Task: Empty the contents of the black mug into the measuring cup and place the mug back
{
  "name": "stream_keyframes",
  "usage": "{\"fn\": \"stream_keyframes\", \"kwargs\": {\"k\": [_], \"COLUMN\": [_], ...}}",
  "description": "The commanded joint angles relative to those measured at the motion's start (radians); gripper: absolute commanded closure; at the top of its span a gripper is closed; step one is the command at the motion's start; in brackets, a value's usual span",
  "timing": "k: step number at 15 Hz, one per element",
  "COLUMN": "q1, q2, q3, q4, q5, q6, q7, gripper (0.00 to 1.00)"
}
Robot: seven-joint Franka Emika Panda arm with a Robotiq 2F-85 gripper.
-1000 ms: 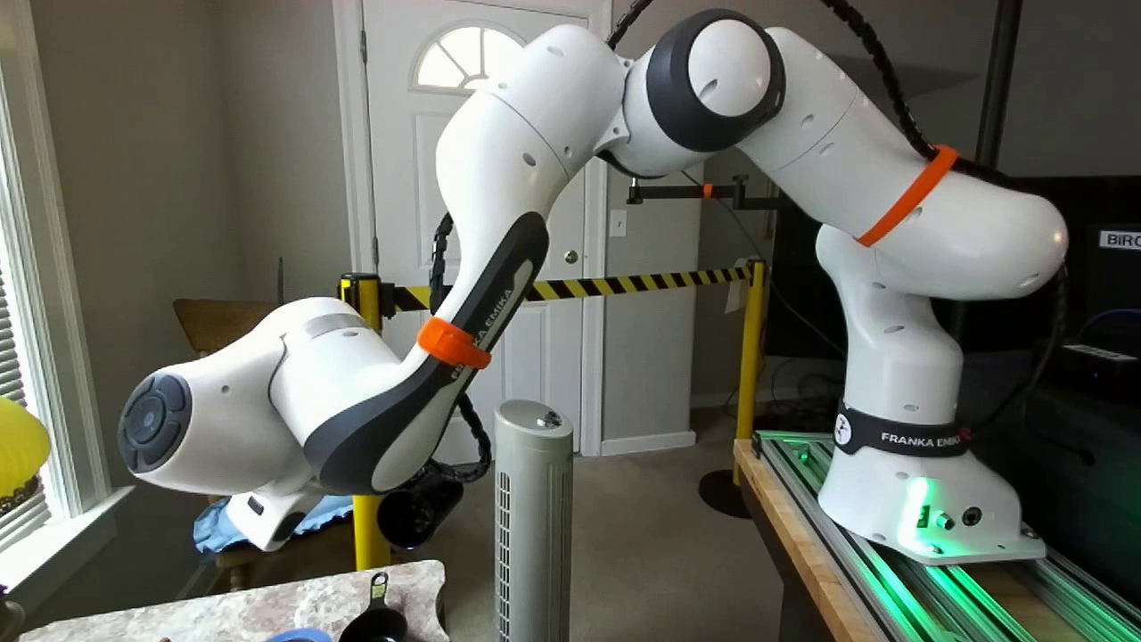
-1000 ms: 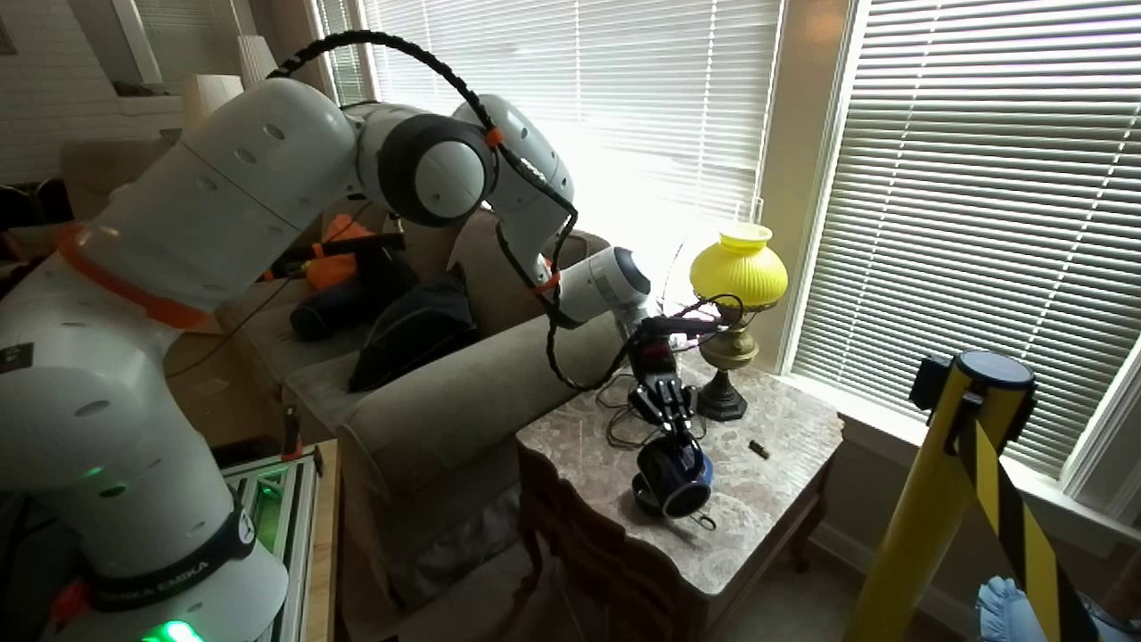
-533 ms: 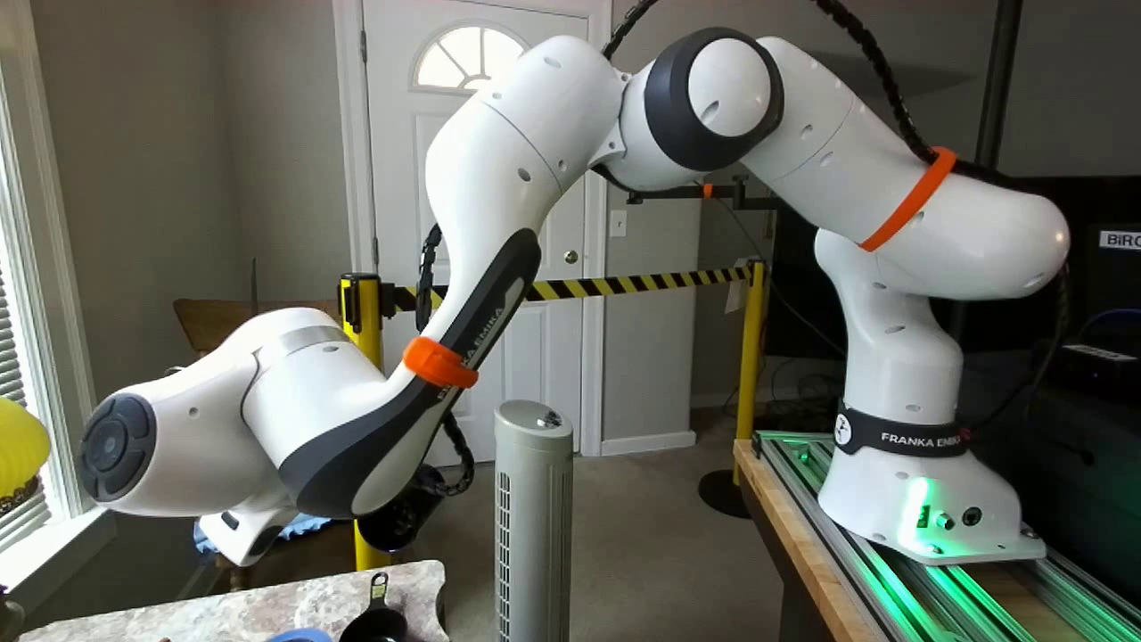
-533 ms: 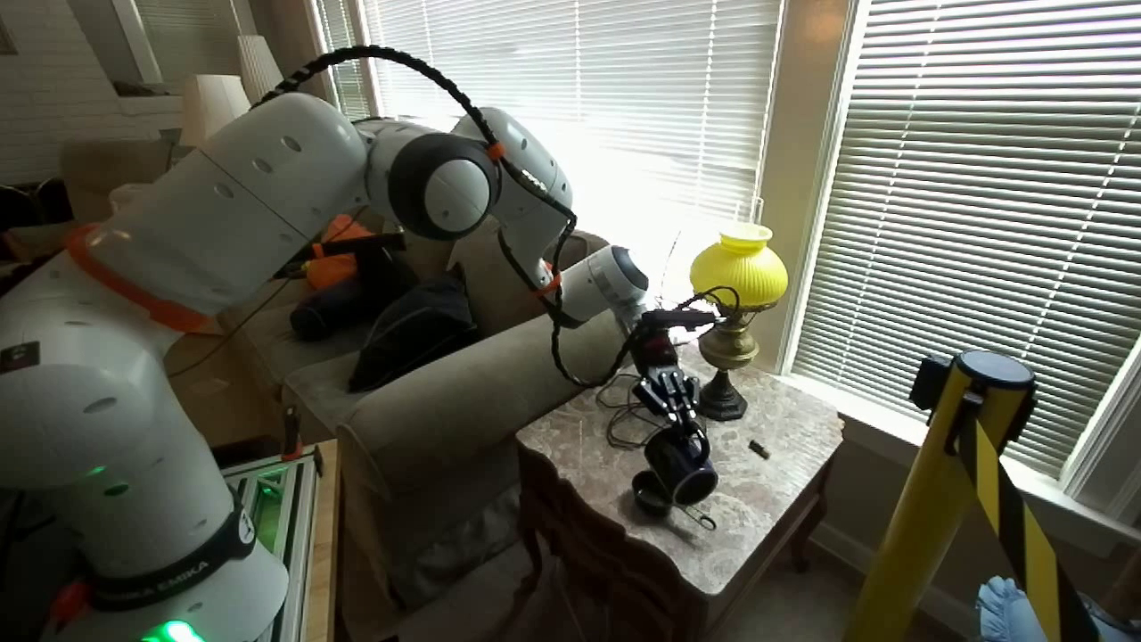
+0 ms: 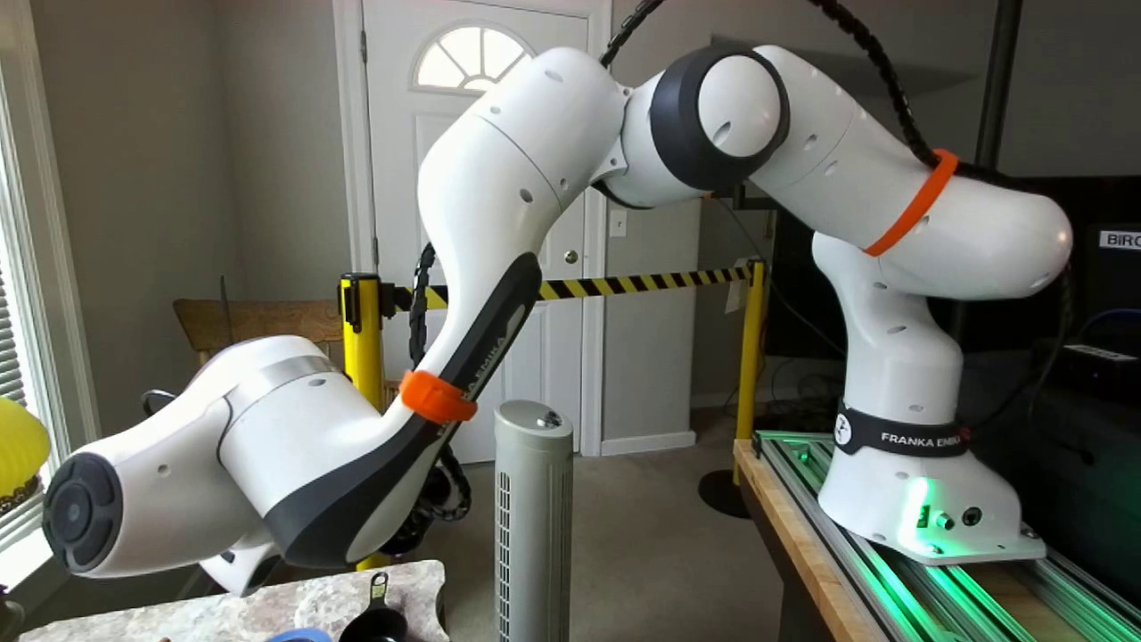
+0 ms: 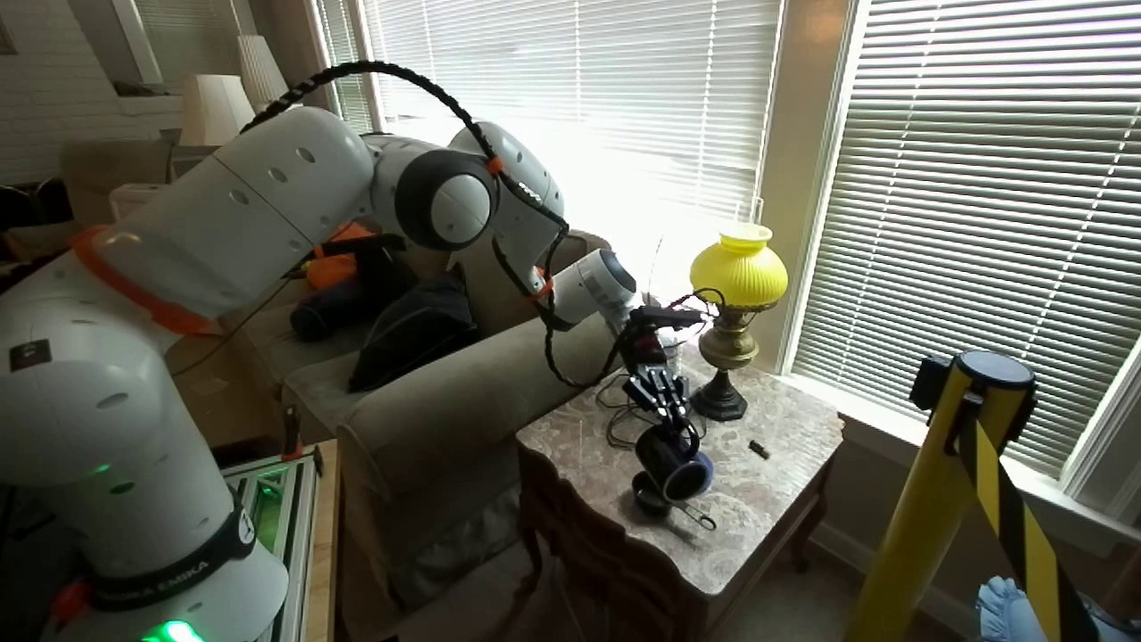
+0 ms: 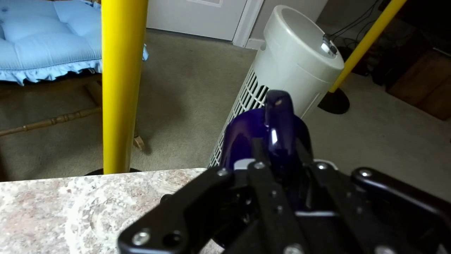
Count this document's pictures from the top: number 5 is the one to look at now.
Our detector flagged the grey tower fan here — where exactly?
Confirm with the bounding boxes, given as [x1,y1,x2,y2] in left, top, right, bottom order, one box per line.
[491,397,578,642]

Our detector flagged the white window blinds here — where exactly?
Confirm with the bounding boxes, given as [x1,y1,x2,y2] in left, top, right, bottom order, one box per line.
[0,152,31,529]

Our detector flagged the dark vertical pole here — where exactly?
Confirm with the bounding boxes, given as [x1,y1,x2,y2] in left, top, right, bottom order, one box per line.
[969,0,1028,183]

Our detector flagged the wooden bench with aluminium rails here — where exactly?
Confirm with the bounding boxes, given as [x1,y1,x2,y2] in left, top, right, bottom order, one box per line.
[729,428,1141,642]

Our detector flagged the yellow stanchion post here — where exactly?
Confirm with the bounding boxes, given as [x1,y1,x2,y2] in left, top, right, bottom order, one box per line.
[334,270,396,414]
[694,257,770,521]

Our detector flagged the white door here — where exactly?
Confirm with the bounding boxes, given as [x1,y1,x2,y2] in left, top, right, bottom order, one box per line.
[330,0,618,461]

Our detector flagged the marble top side table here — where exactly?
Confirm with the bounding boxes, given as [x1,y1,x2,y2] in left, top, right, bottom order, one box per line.
[16,556,453,642]

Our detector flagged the wooden chair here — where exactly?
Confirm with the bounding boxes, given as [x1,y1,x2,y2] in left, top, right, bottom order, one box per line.
[170,296,349,364]

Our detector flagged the yellow black barrier belt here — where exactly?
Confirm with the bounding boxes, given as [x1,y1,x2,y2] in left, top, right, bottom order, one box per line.
[405,262,762,314]

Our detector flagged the yellow shade table lamp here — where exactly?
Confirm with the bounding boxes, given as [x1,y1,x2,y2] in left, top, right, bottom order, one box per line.
[0,397,52,504]

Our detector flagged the white window sill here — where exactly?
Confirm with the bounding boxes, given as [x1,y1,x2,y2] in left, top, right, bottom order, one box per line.
[0,483,74,596]

